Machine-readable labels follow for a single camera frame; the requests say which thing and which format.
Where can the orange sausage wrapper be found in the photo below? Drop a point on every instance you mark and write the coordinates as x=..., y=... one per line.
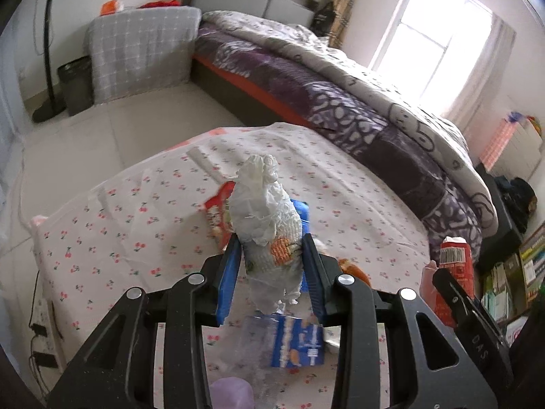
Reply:
x=352, y=269

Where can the white power strip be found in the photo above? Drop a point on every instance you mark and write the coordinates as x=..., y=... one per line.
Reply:
x=46, y=346

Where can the wooden bookshelf with books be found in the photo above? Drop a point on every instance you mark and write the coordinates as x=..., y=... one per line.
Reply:
x=511, y=286

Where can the black waste basket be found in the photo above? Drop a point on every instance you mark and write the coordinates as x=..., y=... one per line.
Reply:
x=75, y=81

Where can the plaid ironing board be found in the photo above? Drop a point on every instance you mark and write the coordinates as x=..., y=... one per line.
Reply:
x=342, y=10

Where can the black standing fan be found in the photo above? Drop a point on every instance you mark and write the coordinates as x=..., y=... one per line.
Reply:
x=52, y=106

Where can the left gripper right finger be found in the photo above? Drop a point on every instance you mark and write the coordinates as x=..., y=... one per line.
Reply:
x=428, y=366

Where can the white radiator with pink cloth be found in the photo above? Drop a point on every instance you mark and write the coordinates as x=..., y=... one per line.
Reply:
x=515, y=148

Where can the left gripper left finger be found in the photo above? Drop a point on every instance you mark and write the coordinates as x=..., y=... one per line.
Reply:
x=114, y=368

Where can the white plastic bag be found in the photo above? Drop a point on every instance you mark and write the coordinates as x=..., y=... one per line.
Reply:
x=270, y=231

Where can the purple gloved hand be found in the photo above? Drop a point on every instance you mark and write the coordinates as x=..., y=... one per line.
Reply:
x=232, y=393

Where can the cherry print table cloth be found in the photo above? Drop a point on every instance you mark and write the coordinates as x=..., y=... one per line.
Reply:
x=147, y=226

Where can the black cabinet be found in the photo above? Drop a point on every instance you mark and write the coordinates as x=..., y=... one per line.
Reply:
x=506, y=240

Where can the black bag on cabinet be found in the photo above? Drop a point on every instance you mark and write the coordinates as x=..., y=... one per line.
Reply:
x=519, y=198

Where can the red snack carton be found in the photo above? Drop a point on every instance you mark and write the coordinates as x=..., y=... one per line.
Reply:
x=456, y=257

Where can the grey checked covered nightstand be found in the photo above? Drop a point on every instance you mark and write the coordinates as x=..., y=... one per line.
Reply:
x=140, y=50

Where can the purple patterned duvet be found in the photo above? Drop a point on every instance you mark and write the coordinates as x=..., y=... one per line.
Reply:
x=264, y=71

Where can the red snack wrapper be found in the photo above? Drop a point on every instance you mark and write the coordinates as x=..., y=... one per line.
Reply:
x=218, y=214

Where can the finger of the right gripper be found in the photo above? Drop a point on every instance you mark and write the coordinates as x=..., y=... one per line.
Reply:
x=478, y=332

